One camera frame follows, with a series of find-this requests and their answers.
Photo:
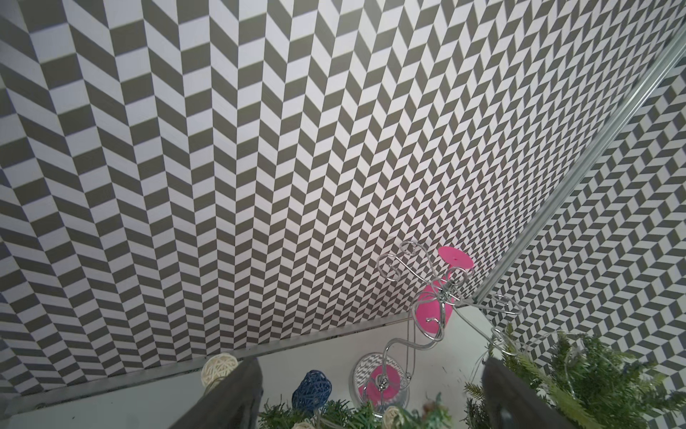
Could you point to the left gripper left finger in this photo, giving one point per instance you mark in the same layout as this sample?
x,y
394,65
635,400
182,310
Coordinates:
x,y
234,403

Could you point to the blue and white ball garland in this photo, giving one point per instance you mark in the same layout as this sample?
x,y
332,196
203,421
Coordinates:
x,y
375,379

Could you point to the light green christmas tree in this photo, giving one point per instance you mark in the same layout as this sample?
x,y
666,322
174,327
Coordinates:
x,y
589,383

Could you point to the clear bulb string light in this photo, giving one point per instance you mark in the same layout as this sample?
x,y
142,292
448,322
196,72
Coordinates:
x,y
553,361

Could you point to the pink plastic wine glass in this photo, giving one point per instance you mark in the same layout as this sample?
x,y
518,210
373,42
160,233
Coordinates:
x,y
439,295

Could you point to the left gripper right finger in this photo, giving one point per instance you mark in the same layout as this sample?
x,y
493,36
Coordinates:
x,y
512,404

